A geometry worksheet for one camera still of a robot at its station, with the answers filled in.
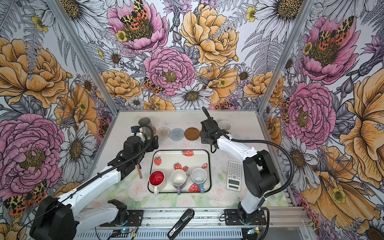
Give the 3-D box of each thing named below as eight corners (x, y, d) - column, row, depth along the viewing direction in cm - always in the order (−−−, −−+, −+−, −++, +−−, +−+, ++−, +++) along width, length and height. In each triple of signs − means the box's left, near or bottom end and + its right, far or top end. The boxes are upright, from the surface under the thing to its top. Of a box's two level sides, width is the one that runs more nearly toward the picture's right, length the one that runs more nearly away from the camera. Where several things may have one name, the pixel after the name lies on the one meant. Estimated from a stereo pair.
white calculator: (225, 189, 85) (226, 187, 84) (227, 161, 96) (228, 160, 95) (240, 192, 84) (241, 190, 83) (240, 163, 95) (241, 162, 94)
